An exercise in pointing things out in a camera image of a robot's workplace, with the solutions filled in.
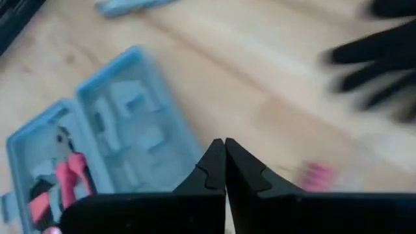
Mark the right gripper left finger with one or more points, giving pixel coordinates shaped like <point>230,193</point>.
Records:
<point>146,214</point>

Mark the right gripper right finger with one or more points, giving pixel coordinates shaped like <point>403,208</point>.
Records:
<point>325,214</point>

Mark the grey plastic tool case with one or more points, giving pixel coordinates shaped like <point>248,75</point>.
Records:
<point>136,130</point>

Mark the black work glove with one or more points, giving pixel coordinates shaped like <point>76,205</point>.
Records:
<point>383,52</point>

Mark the black metal table frame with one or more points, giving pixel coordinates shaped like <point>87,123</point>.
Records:
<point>13,19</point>

